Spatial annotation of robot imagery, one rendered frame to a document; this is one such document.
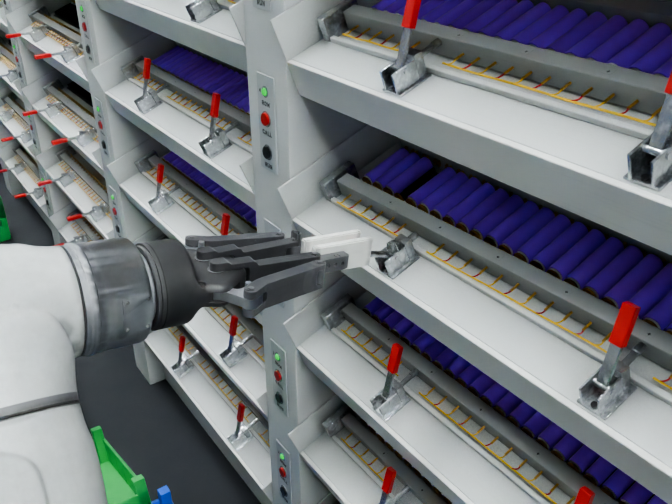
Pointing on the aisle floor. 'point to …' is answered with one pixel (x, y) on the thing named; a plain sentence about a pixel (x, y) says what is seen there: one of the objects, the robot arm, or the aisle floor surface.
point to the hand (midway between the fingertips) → (335, 252)
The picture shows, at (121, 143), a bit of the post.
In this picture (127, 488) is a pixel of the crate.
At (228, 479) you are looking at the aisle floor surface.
